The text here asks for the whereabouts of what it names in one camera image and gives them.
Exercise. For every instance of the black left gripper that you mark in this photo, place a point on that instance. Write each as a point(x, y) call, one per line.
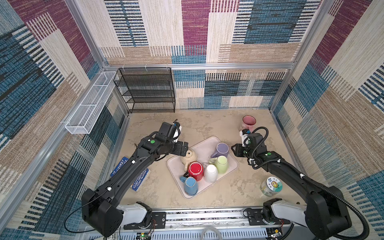
point(179, 144)

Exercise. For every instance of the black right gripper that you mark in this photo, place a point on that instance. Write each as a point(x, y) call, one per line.
point(237, 152)

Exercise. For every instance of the purple mug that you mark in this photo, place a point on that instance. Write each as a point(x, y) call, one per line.
point(222, 149)

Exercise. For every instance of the pink patterned mug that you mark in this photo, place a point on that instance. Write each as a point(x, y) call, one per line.
point(248, 123)

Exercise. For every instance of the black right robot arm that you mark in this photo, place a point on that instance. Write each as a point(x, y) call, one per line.
point(326, 214)

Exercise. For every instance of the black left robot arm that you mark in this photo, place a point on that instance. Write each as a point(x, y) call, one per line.
point(99, 207)

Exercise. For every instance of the beige speckled mug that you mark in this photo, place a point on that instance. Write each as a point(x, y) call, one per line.
point(190, 157)

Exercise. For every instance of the light green mug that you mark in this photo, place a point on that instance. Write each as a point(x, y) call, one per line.
point(221, 164)

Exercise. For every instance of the red mug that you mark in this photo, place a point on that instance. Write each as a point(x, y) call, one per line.
point(195, 170)

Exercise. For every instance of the white mug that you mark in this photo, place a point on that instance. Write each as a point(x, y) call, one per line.
point(210, 173)

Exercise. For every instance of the blue mug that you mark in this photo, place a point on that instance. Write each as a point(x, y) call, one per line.
point(190, 185)

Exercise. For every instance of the white plastic tray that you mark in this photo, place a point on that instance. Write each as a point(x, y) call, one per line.
point(204, 151)

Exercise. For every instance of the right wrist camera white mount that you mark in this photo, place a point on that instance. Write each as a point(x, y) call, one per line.
point(250, 139)

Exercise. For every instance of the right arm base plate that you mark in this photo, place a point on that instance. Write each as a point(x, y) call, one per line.
point(264, 216)

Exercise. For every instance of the black wire mesh shelf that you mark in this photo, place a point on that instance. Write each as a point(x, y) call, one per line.
point(147, 90)

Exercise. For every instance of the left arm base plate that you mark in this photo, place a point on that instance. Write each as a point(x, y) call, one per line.
point(152, 220)

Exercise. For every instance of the aluminium front rail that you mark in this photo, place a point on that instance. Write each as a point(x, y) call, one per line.
point(211, 224)

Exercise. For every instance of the white wire mesh basket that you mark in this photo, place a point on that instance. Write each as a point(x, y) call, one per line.
point(87, 113)

